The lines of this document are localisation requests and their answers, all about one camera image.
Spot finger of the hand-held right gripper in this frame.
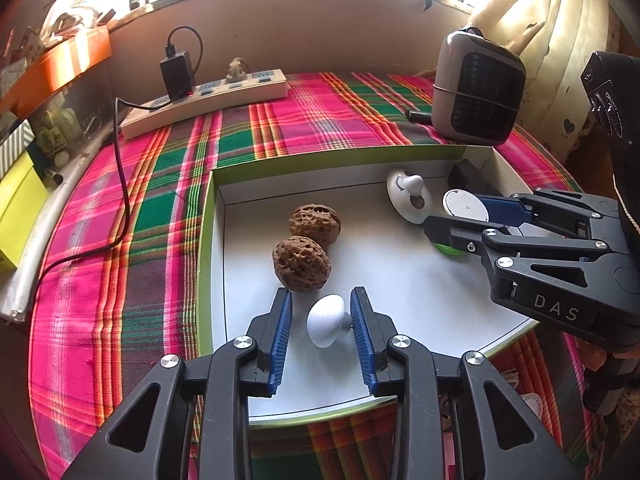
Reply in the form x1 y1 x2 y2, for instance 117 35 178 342
424 214 621 288
472 187 621 241

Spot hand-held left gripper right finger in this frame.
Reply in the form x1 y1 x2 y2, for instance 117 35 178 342
350 287 591 480

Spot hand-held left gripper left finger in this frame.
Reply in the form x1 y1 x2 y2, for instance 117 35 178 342
62 288 293 480

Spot white disc green base stand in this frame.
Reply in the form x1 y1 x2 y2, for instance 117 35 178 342
432 188 490 258

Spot white mushroom-shaped knob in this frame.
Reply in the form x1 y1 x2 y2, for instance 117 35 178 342
306 294 346 348

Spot white round stand with knob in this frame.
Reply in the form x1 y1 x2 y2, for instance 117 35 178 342
386 167 441 224

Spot brown pitted walnut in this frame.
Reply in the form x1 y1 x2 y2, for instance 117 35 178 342
271 236 333 292
289 203 343 247

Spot green cardboard box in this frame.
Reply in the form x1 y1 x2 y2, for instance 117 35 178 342
197 142 538 428

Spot grey fan heater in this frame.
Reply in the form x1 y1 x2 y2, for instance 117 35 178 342
432 27 527 147

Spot pink green plaid tablecloth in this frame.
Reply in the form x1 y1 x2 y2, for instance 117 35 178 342
27 71 596 480

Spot cream heart print curtain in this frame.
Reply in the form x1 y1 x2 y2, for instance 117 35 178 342
470 0 631 161

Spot beige power strip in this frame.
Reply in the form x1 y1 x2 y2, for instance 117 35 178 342
120 69 288 141

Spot yellow-green box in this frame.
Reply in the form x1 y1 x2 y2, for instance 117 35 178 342
0 162 51 271

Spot green label jar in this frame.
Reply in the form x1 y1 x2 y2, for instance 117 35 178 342
37 110 68 153

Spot grey white striped box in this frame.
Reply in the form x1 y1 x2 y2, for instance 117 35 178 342
0 120 36 181

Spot orange box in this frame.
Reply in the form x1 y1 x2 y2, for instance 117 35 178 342
0 25 112 116

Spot black charger with cable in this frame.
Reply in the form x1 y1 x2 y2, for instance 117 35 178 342
37 25 204 291

